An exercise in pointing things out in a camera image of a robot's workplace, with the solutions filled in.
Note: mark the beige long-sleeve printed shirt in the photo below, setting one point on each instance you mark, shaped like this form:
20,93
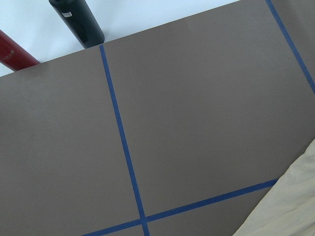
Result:
288,209

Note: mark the brown table mat blue grid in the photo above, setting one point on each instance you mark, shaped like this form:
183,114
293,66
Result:
178,130

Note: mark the black cylinder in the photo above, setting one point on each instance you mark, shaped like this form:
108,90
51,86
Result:
78,17

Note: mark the red cylinder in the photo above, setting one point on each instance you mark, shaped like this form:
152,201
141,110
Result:
13,56

